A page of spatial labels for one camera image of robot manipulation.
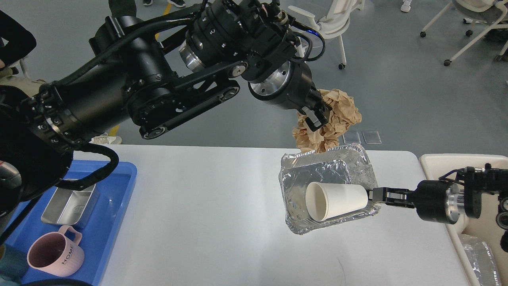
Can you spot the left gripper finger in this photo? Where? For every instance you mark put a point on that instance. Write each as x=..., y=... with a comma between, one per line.
x=315, y=110

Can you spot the pink mug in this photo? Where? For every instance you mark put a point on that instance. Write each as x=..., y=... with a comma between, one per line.
x=57, y=253

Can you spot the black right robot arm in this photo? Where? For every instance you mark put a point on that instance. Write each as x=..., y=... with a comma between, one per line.
x=475, y=182

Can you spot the blue plastic tray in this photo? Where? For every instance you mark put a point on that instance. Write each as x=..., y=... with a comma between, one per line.
x=100, y=232

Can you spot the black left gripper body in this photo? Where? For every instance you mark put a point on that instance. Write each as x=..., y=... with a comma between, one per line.
x=288, y=87

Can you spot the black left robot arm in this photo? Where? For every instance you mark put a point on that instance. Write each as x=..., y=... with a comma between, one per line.
x=160, y=73

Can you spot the steel rectangular container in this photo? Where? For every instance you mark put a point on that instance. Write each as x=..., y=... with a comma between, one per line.
x=70, y=207

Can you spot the white office chair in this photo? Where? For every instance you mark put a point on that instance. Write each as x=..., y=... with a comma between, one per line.
x=332, y=25

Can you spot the white paper cup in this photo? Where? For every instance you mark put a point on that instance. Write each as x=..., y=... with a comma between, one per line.
x=327, y=200

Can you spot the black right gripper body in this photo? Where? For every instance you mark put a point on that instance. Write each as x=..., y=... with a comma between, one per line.
x=439, y=201

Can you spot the person in beige trousers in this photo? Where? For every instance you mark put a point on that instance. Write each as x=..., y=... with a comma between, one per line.
x=20, y=42

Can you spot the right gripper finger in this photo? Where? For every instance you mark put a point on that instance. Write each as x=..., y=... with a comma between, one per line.
x=396, y=197

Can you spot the person with white sneakers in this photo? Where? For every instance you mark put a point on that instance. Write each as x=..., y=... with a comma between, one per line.
x=406, y=6

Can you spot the beige plastic bin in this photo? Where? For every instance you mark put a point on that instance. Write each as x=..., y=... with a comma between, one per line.
x=485, y=228

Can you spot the brown paper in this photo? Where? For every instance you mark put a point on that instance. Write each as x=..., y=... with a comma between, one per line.
x=343, y=114

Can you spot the aluminium foil tray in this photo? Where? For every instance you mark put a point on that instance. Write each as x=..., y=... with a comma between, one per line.
x=344, y=164

